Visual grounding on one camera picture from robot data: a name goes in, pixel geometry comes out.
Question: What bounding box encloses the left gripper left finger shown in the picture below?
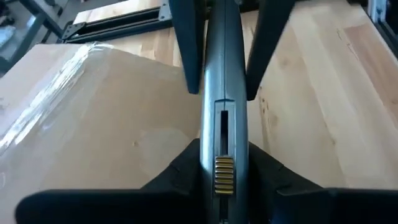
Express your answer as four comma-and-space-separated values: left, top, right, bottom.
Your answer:
14, 138, 202, 224

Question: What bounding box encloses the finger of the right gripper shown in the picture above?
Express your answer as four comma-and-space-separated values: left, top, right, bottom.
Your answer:
244, 0, 297, 101
168, 0, 206, 95

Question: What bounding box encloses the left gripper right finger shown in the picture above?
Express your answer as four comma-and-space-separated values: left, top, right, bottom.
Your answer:
248, 141, 398, 224

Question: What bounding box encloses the grey utility knife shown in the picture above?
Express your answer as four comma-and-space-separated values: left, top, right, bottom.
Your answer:
198, 0, 250, 224

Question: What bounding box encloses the brown taped cardboard box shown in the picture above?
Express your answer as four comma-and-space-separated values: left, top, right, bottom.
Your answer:
0, 42, 203, 224

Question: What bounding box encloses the black aluminium table frame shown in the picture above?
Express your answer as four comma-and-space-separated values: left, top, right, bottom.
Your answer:
60, 0, 398, 60

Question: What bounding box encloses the grey rolling table frame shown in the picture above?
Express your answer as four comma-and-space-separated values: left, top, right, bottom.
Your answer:
0, 0, 67, 75

